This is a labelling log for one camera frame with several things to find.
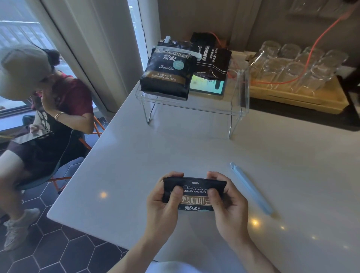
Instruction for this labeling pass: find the person's right hand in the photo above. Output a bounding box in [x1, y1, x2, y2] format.
[206, 171, 251, 245]

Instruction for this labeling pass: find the person's left hand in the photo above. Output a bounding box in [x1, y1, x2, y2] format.
[143, 171, 185, 242]

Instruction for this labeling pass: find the clear acrylic stand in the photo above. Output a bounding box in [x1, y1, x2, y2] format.
[135, 38, 251, 139]

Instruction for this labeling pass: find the person's left forearm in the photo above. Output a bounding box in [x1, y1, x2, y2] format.
[106, 236, 169, 273]

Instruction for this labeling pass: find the person's right forearm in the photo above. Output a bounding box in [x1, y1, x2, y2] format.
[233, 237, 282, 273]

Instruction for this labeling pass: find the person's white shirt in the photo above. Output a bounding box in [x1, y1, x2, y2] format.
[145, 261, 203, 273]

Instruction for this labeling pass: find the folding chair with orange legs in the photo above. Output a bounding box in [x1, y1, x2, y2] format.
[16, 115, 106, 193]

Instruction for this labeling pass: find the dark tablet with lit screen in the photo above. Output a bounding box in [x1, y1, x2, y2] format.
[189, 72, 225, 96]

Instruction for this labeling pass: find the wooden tray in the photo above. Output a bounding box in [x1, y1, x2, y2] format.
[249, 76, 349, 115]

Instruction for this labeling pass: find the group of clear drinking glasses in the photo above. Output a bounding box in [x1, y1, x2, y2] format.
[249, 40, 349, 98]

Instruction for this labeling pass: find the black appliance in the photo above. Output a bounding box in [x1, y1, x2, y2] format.
[336, 64, 360, 113]

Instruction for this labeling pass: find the metal balcony railing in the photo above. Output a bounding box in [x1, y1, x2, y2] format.
[0, 19, 58, 51]

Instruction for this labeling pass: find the wall socket with clear cover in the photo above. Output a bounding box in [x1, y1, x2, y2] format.
[287, 0, 320, 15]

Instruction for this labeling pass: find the orange cable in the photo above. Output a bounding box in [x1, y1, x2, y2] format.
[209, 4, 358, 86]

